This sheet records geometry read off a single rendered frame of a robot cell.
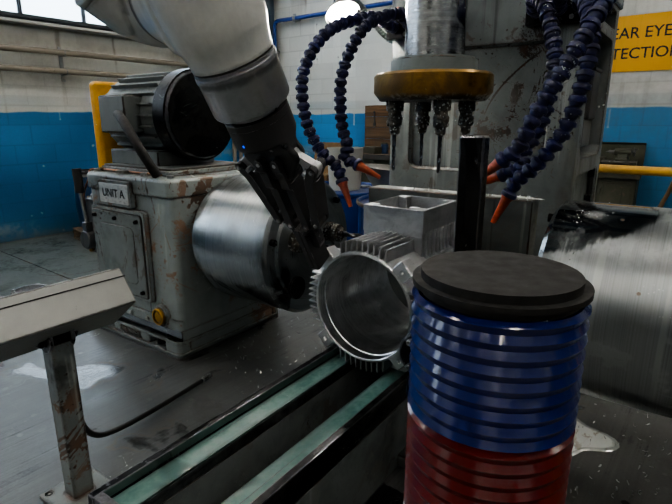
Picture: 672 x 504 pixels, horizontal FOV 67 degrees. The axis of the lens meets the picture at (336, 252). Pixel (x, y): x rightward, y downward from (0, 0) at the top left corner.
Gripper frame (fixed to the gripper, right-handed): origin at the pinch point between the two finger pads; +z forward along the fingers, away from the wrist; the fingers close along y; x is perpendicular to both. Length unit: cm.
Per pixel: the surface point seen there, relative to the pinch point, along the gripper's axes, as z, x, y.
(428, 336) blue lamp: -27, 28, -35
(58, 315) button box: -9.6, 26.2, 14.5
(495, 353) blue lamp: -27, 28, -37
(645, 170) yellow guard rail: 119, -192, -22
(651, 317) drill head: 6.3, -3.8, -39.6
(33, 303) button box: -12.0, 26.9, 15.9
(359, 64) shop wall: 197, -512, 342
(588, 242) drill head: 2.7, -10.1, -32.3
